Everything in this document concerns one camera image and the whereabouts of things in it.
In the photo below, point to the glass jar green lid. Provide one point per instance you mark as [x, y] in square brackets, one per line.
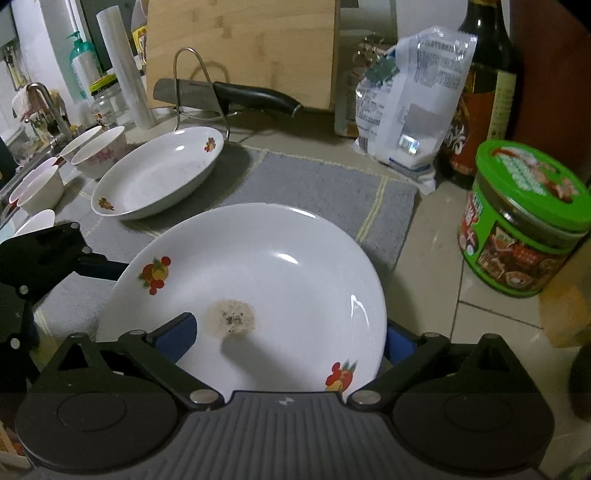
[108, 104]

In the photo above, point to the brown knife block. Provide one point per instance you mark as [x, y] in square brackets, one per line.
[553, 40]

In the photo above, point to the white plate with food stain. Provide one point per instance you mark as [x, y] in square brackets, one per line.
[284, 300]

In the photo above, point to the steel sink faucet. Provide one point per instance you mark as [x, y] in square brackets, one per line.
[49, 104]

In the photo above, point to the yellow lid spice jar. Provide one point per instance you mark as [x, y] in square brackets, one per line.
[565, 302]

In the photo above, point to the red printed food bag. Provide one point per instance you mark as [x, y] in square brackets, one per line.
[367, 64]

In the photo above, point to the bamboo cutting board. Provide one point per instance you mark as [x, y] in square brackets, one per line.
[288, 46]

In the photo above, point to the dark soy sauce bottle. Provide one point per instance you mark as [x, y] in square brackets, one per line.
[485, 106]

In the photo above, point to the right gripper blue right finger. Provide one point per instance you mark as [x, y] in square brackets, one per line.
[417, 361]

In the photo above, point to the grey and teal checked mat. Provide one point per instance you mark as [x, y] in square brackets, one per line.
[373, 209]

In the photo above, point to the tall cling film roll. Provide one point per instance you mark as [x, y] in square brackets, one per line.
[119, 51]

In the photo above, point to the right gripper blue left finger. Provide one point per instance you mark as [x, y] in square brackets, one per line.
[158, 352]

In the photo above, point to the cleaver knife black handle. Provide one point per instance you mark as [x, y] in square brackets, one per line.
[257, 98]

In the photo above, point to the white plate fruit print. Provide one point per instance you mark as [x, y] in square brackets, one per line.
[39, 221]
[158, 174]

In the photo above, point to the red and white basin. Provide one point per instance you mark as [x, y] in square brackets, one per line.
[19, 190]

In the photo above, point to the green dish soap bottle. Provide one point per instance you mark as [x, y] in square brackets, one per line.
[84, 63]

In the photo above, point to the wire knife rack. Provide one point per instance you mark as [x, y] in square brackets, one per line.
[195, 94]

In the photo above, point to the white floral bowl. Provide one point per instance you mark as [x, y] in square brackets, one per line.
[95, 158]
[68, 152]

